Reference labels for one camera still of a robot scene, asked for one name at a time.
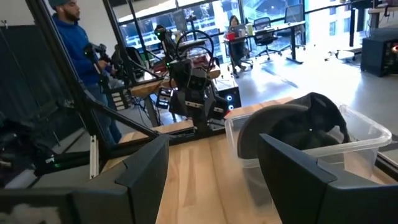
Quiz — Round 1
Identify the person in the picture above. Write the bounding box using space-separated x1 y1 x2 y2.
228 14 253 73
48 0 124 147

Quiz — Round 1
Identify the black office chair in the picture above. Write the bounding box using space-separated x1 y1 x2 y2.
276 3 307 51
252 17 283 60

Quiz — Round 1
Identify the long office desk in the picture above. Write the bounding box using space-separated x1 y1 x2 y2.
223 21 307 65

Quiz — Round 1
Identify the black computer tower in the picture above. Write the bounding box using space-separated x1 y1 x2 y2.
213 77 243 110

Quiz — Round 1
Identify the black frame post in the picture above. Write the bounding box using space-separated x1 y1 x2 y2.
126 0 153 60
24 0 108 162
101 0 139 86

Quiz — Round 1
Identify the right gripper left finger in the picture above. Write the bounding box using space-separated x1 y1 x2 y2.
68 134 170 224

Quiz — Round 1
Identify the black equipment cabinet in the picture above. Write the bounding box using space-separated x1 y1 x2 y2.
360 27 398 78

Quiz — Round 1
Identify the dark grey denim cap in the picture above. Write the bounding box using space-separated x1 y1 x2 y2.
237 91 351 160

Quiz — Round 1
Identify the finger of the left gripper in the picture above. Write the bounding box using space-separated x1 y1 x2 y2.
211 93 229 121
169 89 191 118

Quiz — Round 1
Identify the black partition panel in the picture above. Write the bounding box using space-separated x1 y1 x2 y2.
0 24 78 131

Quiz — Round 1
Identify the clear plastic storage bin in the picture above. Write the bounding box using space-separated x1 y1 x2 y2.
224 101 393 212

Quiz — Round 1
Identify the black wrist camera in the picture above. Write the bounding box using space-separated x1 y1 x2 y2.
187 75 207 92

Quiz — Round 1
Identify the wooden workbench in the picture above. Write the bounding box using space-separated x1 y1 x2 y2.
129 63 222 99

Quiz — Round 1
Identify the black box with display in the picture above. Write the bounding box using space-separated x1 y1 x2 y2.
156 86 174 110

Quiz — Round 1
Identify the black cable loop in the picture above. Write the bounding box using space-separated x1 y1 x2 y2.
175 29 216 74

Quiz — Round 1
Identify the black diagonal frame brace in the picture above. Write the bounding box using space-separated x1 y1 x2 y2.
83 96 161 140

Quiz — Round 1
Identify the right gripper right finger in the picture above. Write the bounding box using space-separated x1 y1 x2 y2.
258 133 398 224

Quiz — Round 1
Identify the aluminium frame bracket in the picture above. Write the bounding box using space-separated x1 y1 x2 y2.
89 134 100 180

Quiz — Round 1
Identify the black labelled controller box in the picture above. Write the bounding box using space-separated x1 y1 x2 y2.
109 88 132 112

